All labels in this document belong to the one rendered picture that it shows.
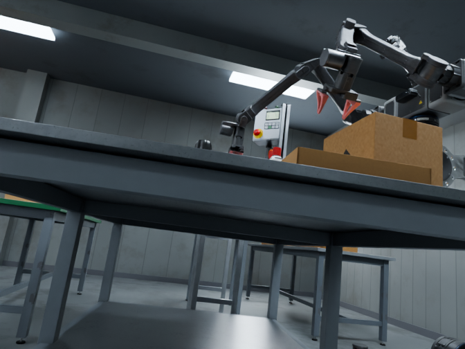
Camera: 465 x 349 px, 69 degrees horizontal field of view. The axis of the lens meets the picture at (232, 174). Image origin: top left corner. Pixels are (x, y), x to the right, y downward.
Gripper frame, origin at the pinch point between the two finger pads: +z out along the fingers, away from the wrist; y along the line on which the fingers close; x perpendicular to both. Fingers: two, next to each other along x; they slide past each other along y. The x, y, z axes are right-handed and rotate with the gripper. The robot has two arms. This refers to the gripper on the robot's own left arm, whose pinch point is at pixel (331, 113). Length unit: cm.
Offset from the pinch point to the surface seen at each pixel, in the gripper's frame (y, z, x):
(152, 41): 79, 39, -321
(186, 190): 51, 4, 59
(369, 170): 19, -5, 58
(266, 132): -1, 33, -65
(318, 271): -99, 164, -103
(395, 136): -10.1, -3.1, 22.5
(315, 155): 29, -6, 56
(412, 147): -15.8, -1.3, 24.0
